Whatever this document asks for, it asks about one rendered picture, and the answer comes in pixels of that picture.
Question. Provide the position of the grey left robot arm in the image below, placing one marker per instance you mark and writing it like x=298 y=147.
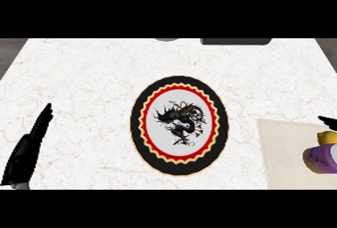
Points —
x=21 y=186

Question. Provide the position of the grey rounded object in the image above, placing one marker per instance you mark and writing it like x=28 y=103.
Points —
x=165 y=39

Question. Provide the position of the beige placemat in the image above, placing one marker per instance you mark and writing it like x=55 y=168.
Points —
x=290 y=154

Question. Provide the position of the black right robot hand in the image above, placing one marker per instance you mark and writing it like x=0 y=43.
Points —
x=328 y=122

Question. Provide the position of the purple and yellow can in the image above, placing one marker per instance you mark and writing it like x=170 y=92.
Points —
x=322 y=156

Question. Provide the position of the black rimmed dragon print plate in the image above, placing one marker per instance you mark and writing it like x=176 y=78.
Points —
x=179 y=125

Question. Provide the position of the dark grey flat appliance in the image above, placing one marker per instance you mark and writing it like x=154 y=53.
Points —
x=235 y=41

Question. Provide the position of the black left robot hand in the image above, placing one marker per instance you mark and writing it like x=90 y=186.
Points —
x=25 y=151

